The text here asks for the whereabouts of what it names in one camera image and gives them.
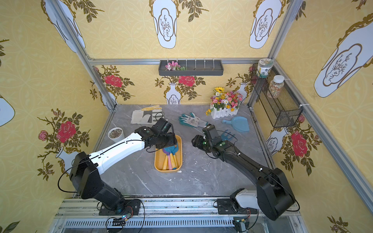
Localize teal rake yellow handle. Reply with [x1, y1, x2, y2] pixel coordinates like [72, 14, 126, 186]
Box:
[162, 155, 169, 170]
[220, 130, 235, 141]
[171, 144, 179, 169]

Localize purple rake pink handle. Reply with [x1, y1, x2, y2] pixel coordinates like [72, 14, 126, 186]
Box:
[162, 149, 173, 170]

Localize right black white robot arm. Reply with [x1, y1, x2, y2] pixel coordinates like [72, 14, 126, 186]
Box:
[192, 124, 296, 221]

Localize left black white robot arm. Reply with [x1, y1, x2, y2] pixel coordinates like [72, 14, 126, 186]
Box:
[70, 118, 177, 214]

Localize yellow plastic storage tray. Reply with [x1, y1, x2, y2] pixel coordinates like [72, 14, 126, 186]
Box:
[154, 135, 183, 173]

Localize flower bouquet white fence box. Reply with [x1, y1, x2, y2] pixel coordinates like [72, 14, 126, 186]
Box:
[206, 87, 243, 119]

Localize beige grey work glove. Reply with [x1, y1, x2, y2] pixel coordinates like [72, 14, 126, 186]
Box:
[131, 105, 164, 125]

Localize teal white garden glove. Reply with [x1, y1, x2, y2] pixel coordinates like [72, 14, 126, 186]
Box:
[179, 113, 208, 128]

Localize light blue plastic dustpan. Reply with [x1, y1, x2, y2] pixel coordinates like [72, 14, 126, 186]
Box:
[222, 116, 250, 133]

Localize white pot with pebbles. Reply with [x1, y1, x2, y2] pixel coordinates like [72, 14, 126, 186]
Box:
[107, 127, 125, 143]

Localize small pink flower plant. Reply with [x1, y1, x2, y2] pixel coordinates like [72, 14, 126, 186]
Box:
[165, 61, 186, 71]

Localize clear bottle colourful beads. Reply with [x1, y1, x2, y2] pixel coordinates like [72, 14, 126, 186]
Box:
[267, 75, 285, 99]

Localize jar with patterned label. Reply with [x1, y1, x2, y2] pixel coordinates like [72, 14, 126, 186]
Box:
[256, 58, 274, 78]

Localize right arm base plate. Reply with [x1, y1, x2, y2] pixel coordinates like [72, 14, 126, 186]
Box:
[216, 199, 239, 215]

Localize grey wall shelf tray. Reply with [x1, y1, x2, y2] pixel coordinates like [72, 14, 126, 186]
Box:
[158, 59, 224, 76]

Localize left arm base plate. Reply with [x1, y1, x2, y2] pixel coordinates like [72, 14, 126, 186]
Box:
[99, 199, 141, 216]

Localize black wire mesh basket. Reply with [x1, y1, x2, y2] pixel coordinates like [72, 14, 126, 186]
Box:
[247, 64, 303, 128]

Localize aluminium front rail frame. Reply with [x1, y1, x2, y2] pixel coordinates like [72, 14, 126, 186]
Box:
[49, 197, 307, 233]

